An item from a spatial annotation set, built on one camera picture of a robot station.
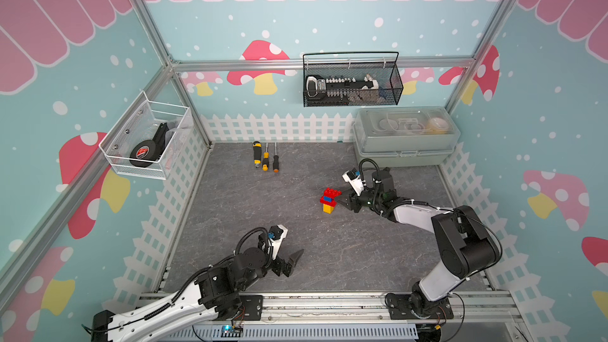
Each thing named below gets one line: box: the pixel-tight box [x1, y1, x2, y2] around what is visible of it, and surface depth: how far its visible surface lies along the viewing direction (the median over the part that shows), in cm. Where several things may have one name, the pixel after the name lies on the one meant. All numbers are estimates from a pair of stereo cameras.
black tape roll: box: [129, 122, 171, 168], surface depth 71 cm
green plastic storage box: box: [352, 106, 461, 168], surface depth 105 cm
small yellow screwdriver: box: [262, 142, 270, 172], surface depth 114 cm
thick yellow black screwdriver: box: [252, 140, 263, 168], surface depth 119 cm
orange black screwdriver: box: [273, 142, 280, 174], surface depth 111 cm
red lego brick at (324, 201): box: [319, 196, 337, 208], surface depth 92 cm
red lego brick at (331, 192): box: [323, 186, 343, 199], surface depth 91 cm
